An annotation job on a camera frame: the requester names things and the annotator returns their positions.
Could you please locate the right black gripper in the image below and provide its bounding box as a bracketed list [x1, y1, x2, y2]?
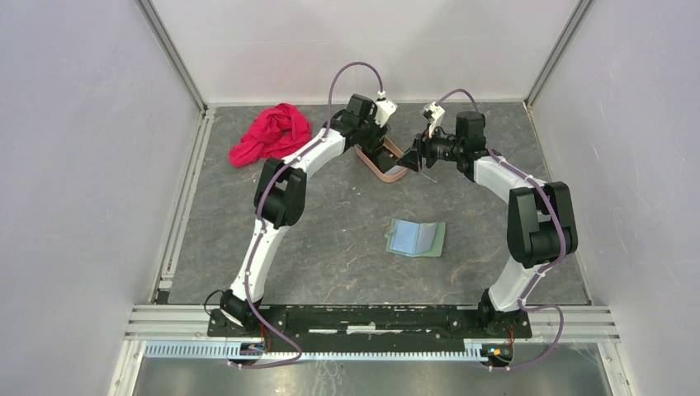
[395, 122, 463, 173]

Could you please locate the pink oval card tray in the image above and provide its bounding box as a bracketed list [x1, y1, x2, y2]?
[354, 137, 408, 183]

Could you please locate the green card holder wallet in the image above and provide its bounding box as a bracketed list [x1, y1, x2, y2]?
[384, 219, 447, 257]

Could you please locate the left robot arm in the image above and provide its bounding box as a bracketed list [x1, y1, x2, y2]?
[209, 92, 397, 337]

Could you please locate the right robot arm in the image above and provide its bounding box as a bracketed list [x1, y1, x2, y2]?
[398, 105, 578, 337]

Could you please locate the red crumpled cloth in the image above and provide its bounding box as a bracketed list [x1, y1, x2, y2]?
[228, 103, 311, 167]

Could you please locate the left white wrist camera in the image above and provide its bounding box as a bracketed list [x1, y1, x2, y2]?
[374, 91, 398, 128]

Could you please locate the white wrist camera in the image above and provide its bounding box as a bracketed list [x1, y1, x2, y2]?
[374, 91, 398, 128]
[422, 101, 446, 139]

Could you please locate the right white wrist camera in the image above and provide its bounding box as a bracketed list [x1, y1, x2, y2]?
[422, 101, 446, 139]

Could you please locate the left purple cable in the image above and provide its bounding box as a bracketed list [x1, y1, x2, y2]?
[229, 61, 385, 370]

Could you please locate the purple cable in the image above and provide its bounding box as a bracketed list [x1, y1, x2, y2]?
[229, 61, 385, 370]
[435, 88, 570, 373]

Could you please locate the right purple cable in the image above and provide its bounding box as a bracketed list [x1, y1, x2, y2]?
[435, 88, 570, 373]

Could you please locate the aluminium frame rail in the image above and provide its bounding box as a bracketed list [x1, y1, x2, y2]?
[125, 305, 621, 363]

